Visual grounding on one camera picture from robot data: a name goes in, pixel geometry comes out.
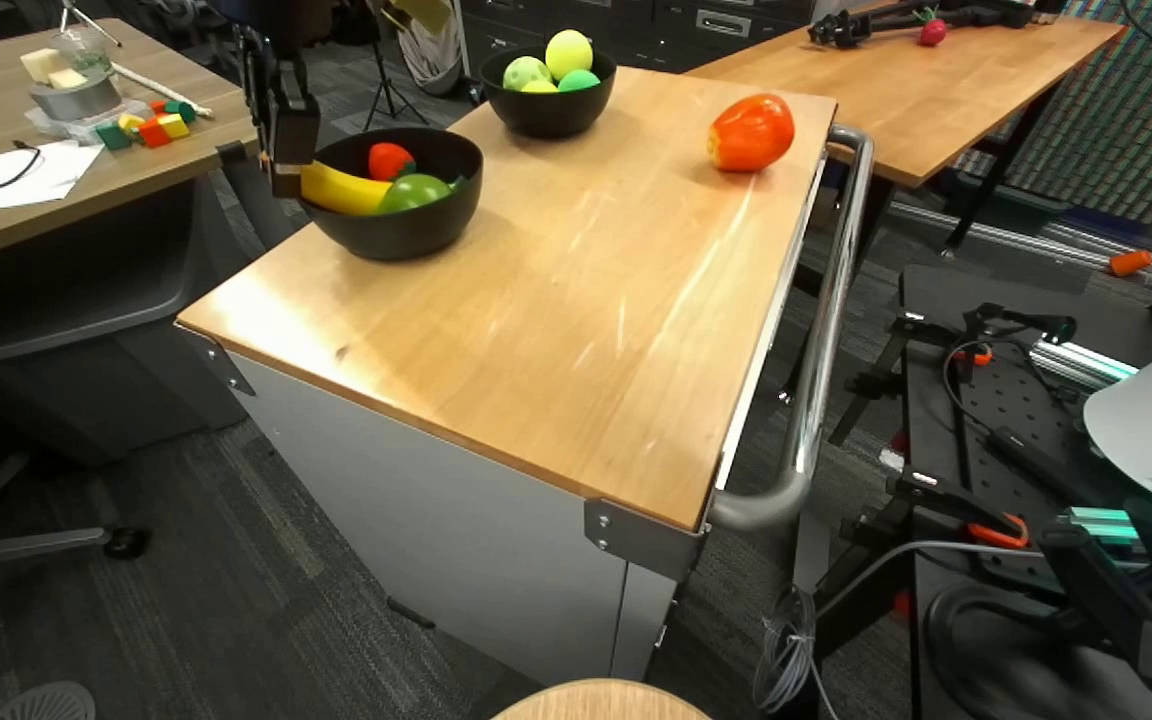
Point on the orange red bell pepper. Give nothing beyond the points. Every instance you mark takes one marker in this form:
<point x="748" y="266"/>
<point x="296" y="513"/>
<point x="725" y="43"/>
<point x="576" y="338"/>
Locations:
<point x="748" y="132"/>

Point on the black bowl far right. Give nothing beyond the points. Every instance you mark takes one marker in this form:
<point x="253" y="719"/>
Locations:
<point x="547" y="113"/>

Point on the white cart cabinet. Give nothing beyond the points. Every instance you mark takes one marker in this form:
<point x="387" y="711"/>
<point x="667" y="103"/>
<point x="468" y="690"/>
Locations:
<point x="536" y="578"/>

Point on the clear plastic container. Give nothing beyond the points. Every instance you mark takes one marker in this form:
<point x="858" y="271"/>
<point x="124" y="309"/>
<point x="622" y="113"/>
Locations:
<point x="74" y="72"/>

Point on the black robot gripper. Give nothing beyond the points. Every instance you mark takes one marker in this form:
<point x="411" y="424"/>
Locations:
<point x="280" y="110"/>

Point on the wooden side desk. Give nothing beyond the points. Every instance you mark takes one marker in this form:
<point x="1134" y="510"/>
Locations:
<point x="98" y="252"/>

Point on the yellow plastic banana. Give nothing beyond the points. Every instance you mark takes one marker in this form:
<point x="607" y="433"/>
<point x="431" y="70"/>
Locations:
<point x="341" y="191"/>

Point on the chrome cart handle bar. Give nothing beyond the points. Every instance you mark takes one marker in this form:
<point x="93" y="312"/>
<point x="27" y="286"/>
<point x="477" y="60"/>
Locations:
<point x="806" y="433"/>

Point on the small red strawberry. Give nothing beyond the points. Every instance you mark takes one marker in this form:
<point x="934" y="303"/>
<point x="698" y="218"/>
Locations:
<point x="387" y="163"/>

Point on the light green apple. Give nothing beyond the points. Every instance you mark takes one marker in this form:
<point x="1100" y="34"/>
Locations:
<point x="527" y="72"/>

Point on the black office chair base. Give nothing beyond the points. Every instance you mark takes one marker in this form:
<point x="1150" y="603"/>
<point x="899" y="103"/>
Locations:
<point x="31" y="526"/>

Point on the round wooden stool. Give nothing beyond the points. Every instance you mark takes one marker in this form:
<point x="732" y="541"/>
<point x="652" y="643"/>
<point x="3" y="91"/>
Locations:
<point x="603" y="701"/>

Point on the white paper sheet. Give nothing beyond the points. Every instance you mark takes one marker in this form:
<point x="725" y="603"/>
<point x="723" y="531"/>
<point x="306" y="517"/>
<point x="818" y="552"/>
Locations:
<point x="41" y="175"/>

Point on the orange clamp handle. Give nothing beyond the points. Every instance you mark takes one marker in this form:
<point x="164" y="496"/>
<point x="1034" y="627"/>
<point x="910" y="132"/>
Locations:
<point x="1128" y="262"/>

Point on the black bowl near left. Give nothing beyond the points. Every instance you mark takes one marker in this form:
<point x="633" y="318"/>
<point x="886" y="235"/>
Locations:
<point x="422" y="228"/>

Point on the green plastic pear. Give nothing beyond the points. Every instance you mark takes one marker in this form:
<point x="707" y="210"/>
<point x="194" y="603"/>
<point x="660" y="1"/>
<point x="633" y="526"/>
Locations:
<point x="414" y="191"/>

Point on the black tool on back table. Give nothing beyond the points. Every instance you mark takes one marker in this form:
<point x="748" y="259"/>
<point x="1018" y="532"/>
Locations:
<point x="928" y="21"/>

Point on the wooden back table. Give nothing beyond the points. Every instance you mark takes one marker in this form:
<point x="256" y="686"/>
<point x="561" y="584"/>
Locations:
<point x="926" y="106"/>

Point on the green lime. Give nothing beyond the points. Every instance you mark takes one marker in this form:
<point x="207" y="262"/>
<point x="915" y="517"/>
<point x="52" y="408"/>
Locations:
<point x="576" y="83"/>

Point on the colourful toy blocks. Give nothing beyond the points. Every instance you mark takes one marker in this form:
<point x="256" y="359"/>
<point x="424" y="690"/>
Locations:
<point x="155" y="124"/>

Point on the black bowl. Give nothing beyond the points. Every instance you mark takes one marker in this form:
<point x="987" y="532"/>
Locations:
<point x="422" y="228"/>
<point x="547" y="113"/>

